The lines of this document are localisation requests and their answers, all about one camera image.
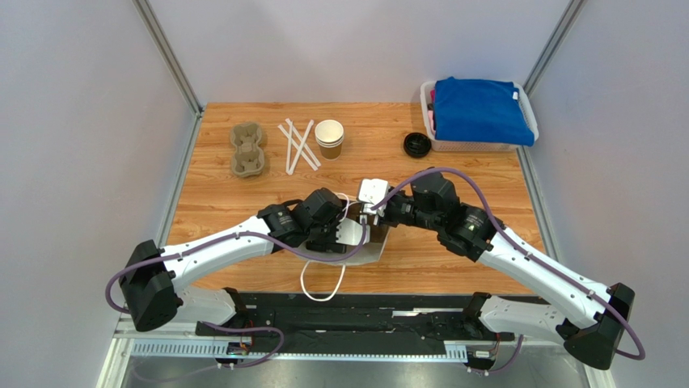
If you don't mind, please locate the brown paper bag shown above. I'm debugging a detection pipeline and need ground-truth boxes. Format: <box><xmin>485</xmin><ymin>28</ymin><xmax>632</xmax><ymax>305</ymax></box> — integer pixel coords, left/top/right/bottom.
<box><xmin>294</xmin><ymin>192</ymin><xmax>391</xmax><ymax>302</ymax></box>

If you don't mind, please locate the stack of paper cups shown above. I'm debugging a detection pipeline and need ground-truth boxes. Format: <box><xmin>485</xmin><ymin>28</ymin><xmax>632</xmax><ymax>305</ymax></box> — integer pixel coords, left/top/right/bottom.
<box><xmin>315</xmin><ymin>120</ymin><xmax>345</xmax><ymax>161</ymax></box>

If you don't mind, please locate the cardboard cup carrier tray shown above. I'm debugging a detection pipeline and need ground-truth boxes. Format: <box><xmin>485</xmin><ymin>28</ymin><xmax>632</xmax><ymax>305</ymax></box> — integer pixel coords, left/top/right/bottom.
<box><xmin>230</xmin><ymin>122</ymin><xmax>265</xmax><ymax>178</ymax></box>

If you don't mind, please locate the white straw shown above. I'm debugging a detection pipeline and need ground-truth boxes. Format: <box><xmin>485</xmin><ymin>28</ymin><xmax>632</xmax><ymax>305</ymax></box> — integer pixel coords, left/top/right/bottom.
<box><xmin>285</xmin><ymin>119</ymin><xmax>318</xmax><ymax>175</ymax></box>
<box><xmin>277</xmin><ymin>124</ymin><xmax>320</xmax><ymax>175</ymax></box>
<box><xmin>285</xmin><ymin>118</ymin><xmax>321</xmax><ymax>175</ymax></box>

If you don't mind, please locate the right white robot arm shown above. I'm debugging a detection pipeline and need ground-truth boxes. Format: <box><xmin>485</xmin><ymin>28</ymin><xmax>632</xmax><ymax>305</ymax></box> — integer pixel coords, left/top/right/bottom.
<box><xmin>371</xmin><ymin>167</ymin><xmax>635</xmax><ymax>370</ymax></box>

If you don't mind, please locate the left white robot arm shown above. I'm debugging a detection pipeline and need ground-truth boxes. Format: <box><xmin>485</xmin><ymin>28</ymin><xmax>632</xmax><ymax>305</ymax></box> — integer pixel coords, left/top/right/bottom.
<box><xmin>106</xmin><ymin>188</ymin><xmax>368</xmax><ymax>332</ymax></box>

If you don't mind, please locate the stack of black lids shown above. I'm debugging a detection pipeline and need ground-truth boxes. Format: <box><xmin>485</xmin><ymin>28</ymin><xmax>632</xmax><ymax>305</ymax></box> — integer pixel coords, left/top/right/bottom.
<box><xmin>403</xmin><ymin>132</ymin><xmax>432</xmax><ymax>158</ymax></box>

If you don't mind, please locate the white plastic basket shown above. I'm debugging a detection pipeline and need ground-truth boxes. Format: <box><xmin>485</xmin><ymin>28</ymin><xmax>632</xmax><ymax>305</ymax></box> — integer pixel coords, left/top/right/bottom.
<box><xmin>420</xmin><ymin>81</ymin><xmax>539</xmax><ymax>151</ymax></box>

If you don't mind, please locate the blue folded towel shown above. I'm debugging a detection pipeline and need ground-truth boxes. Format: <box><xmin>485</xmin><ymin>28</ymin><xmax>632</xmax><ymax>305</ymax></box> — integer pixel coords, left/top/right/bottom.
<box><xmin>433</xmin><ymin>77</ymin><xmax>536</xmax><ymax>146</ymax></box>

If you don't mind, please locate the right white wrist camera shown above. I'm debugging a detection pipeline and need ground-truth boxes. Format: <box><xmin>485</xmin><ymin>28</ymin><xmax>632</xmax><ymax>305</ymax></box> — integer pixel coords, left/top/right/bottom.
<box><xmin>357</xmin><ymin>179</ymin><xmax>390</xmax><ymax>216</ymax></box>

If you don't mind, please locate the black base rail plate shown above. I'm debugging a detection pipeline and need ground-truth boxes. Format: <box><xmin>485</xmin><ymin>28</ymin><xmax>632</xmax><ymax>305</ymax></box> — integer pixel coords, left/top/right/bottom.
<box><xmin>227</xmin><ymin>292</ymin><xmax>517</xmax><ymax>356</ymax></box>

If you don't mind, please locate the white slotted cable duct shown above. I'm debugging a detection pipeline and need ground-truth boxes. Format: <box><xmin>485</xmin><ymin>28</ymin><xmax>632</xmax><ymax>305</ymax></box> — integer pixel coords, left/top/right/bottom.
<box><xmin>122</xmin><ymin>337</ymin><xmax>469</xmax><ymax>363</ymax></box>

